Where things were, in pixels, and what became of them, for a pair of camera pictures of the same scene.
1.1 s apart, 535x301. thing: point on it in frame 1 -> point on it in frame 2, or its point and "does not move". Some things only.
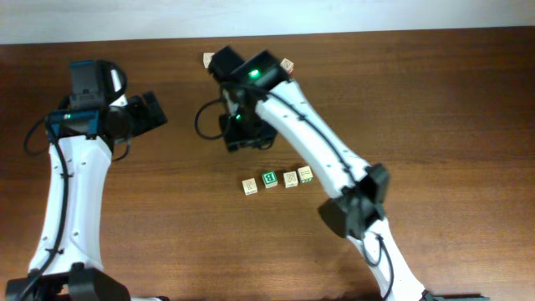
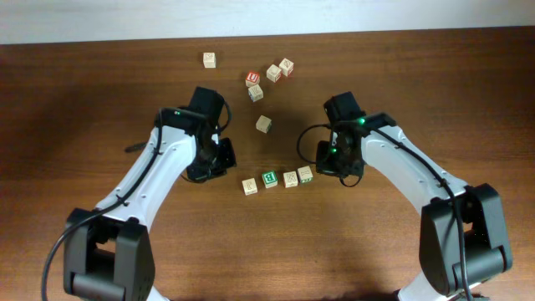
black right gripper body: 247,131 -> 332,160
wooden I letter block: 305,174 does not move
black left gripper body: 138,116 -> 211,156
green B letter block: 270,179 does not move
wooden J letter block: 250,186 does not move
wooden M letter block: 290,179 does not move
